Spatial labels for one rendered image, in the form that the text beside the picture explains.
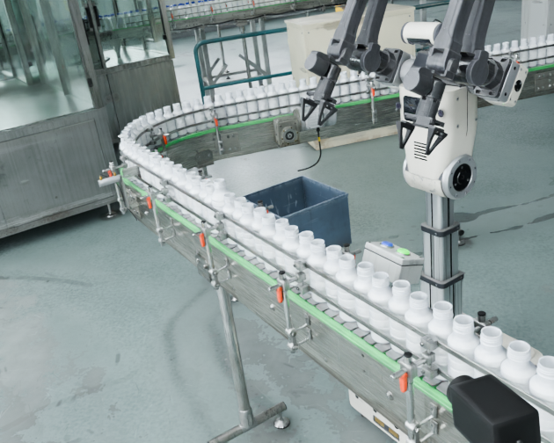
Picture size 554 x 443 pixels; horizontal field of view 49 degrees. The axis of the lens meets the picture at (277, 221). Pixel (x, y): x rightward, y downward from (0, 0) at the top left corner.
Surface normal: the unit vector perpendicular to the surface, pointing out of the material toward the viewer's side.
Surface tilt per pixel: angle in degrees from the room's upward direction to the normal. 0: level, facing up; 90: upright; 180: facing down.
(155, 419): 0
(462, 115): 90
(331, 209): 90
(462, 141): 101
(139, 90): 90
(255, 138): 90
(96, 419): 0
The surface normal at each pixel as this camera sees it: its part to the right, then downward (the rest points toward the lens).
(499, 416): -0.17, -0.96
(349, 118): 0.25, 0.36
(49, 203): 0.54, 0.28
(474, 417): -0.96, 0.22
